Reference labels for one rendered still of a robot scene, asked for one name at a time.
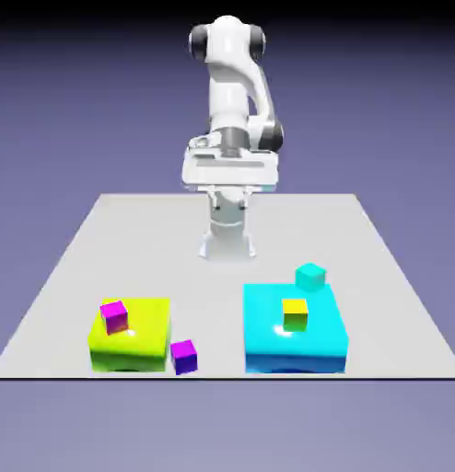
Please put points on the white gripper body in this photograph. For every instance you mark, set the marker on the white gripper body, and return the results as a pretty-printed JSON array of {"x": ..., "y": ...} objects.
[{"x": 229, "y": 171}]

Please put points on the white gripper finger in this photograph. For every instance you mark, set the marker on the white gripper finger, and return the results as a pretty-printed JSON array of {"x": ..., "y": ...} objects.
[
  {"x": 213, "y": 199},
  {"x": 244, "y": 199}
]

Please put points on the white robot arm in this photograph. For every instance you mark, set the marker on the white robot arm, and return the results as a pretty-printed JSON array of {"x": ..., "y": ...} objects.
[{"x": 227, "y": 73}]

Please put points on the small teal cube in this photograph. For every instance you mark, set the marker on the small teal cube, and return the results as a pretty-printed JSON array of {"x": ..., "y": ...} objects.
[{"x": 310, "y": 276}]

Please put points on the small yellow cube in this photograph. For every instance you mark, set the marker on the small yellow cube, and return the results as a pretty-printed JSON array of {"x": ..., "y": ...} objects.
[{"x": 295, "y": 314}]

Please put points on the small magenta cube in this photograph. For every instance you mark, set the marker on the small magenta cube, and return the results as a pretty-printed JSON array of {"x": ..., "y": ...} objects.
[{"x": 114, "y": 317}]

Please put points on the small purple cube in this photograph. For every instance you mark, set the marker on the small purple cube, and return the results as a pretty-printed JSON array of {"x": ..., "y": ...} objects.
[{"x": 184, "y": 357}]

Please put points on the large cyan box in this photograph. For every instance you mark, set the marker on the large cyan box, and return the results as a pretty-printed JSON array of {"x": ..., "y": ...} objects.
[{"x": 297, "y": 346}]

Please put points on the large yellow-green box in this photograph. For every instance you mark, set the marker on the large yellow-green box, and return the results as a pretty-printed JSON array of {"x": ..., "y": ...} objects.
[{"x": 131, "y": 335}]

